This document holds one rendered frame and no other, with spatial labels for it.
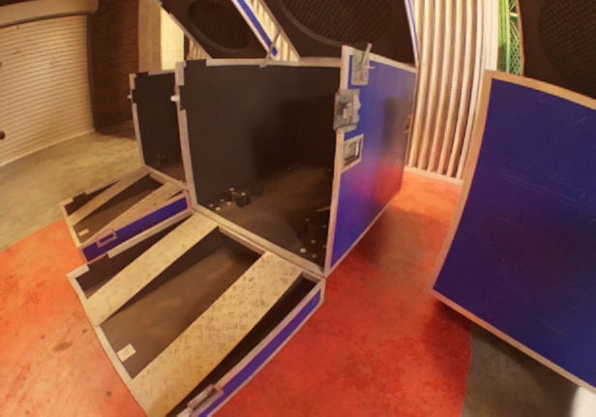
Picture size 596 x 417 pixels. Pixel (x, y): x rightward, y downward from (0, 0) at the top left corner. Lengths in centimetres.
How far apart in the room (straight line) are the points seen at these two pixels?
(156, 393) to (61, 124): 578
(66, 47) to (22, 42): 103
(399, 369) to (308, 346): 34
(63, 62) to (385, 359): 649
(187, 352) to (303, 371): 40
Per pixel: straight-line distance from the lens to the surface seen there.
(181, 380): 95
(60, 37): 642
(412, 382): 103
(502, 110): 80
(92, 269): 141
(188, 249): 127
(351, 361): 101
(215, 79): 149
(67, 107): 630
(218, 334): 96
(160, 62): 347
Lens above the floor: 88
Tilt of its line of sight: 26 degrees down
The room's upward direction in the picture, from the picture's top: 2 degrees clockwise
